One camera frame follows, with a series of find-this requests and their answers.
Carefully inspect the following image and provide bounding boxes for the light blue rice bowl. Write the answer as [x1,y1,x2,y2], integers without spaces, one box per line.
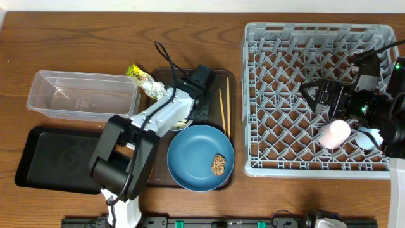
[170,119,193,131]

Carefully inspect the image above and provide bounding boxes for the wooden chopstick left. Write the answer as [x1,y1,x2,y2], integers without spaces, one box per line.
[218,89,227,134]

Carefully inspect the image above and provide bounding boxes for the black rail with green clips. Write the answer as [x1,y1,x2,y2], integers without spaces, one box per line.
[61,208,379,228]

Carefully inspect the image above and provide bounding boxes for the large blue plate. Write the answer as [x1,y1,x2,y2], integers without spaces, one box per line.
[167,125,235,192]

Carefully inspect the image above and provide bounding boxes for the clear plastic bin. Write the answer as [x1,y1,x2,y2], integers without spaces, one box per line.
[27,70,141,122]

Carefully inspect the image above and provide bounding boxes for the brown food lump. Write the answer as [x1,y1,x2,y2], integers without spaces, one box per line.
[211,154,226,176]

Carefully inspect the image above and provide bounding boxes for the dark brown tray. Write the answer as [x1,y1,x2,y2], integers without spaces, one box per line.
[147,69,236,189]

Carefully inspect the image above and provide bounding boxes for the pink cup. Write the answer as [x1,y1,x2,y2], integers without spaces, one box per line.
[318,120,351,149]

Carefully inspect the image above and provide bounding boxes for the black waste bin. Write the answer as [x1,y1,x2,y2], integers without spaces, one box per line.
[15,126,101,195]

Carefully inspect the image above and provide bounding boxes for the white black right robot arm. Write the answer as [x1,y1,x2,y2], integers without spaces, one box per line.
[299,57,404,227]

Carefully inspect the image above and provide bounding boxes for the yellow crumpled snack wrapper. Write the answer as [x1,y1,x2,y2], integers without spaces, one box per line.
[125,64,166,100]

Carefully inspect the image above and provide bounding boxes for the light blue cup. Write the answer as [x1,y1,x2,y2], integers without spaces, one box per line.
[355,127,383,150]

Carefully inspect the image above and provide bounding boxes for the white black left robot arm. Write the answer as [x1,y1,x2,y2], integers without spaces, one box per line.
[88,65,216,227]

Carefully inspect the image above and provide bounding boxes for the grey dishwasher rack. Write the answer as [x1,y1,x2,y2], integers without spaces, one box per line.
[241,22,396,180]

